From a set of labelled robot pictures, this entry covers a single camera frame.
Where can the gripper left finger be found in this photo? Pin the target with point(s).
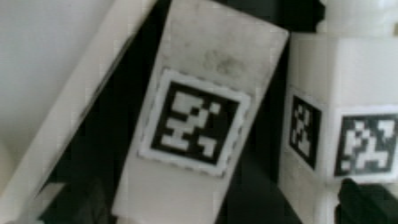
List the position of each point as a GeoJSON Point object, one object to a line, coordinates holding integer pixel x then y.
{"type": "Point", "coordinates": [78, 207]}

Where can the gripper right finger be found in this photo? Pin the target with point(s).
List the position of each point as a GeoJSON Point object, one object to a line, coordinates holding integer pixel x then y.
{"type": "Point", "coordinates": [368, 204]}

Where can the white leg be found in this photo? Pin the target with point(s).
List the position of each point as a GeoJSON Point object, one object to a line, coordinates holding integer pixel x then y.
{"type": "Point", "coordinates": [215, 63]}
{"type": "Point", "coordinates": [339, 134]}

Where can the white square tabletop tray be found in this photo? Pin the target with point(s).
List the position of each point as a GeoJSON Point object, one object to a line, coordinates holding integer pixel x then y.
{"type": "Point", "coordinates": [62, 40]}

